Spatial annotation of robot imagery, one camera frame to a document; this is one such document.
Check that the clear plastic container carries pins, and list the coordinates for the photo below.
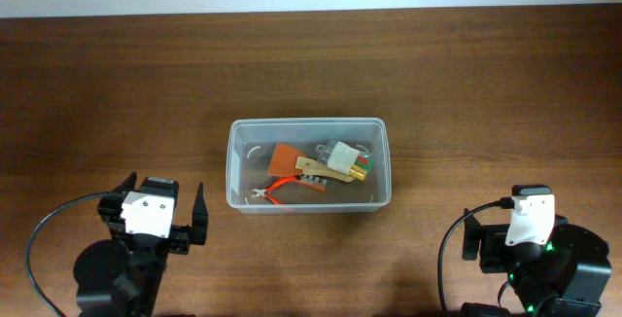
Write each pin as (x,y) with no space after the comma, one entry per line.
(250,148)

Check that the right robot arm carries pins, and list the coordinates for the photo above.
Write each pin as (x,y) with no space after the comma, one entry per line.
(564,276)

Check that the red handled pliers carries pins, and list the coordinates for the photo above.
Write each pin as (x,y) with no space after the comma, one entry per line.
(266,193)

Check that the orange scraper wooden handle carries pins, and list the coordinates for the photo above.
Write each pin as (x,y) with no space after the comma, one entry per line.
(289,161)

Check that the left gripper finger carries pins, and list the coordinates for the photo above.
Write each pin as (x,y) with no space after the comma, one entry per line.
(127,185)
(199,218)

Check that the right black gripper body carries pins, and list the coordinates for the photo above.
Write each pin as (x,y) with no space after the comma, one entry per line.
(496,258)

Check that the orange socket bit rail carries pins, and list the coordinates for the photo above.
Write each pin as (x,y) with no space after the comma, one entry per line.
(314,182)

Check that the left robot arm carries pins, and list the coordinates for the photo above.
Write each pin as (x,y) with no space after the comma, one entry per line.
(120,276)

